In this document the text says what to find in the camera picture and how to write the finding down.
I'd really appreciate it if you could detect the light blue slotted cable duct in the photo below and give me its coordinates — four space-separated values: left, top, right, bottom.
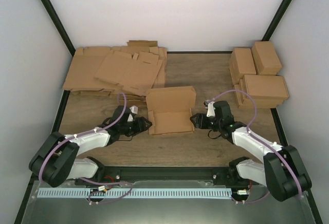
37 188 232 199

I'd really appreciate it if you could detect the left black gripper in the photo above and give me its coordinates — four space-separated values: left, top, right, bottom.
120 117 153 137

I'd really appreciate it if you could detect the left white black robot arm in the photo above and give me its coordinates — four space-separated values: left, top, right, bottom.
28 105 152 188

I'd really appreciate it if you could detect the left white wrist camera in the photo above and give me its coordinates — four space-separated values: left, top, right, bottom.
127 105 138 122

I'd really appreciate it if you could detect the folded box back middle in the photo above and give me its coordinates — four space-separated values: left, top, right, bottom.
229 48 257 85

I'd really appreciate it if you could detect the cardboard box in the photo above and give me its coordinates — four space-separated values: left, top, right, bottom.
146 86 196 135

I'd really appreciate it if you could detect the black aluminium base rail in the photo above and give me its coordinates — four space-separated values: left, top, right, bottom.
33 166 304 186

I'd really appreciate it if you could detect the right black frame post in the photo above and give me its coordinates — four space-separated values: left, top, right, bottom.
261 0 293 41

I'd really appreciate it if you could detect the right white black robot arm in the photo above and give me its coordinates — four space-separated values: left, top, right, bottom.
190 101 312 202

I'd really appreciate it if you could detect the folded box front top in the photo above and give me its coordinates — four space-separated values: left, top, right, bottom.
239 74 289 101

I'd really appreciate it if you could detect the folded box front bottom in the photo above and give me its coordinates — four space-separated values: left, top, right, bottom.
233 84 284 108

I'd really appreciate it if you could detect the stack of flat cardboard sheets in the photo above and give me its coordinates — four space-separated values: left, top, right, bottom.
62 41 168 97

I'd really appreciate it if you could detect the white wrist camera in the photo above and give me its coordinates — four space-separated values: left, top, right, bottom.
204 100 215 118
127 105 138 122

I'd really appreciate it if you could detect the folded box back right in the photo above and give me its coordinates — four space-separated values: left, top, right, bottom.
251 41 282 76

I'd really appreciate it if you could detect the left black frame post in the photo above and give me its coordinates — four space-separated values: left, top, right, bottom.
40 0 76 57

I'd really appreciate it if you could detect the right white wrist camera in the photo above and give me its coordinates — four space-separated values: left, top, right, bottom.
204 100 215 118

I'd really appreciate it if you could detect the black frame post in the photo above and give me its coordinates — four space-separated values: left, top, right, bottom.
261 0 293 41
40 0 76 57

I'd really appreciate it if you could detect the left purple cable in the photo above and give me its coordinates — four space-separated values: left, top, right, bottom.
38 92 134 207

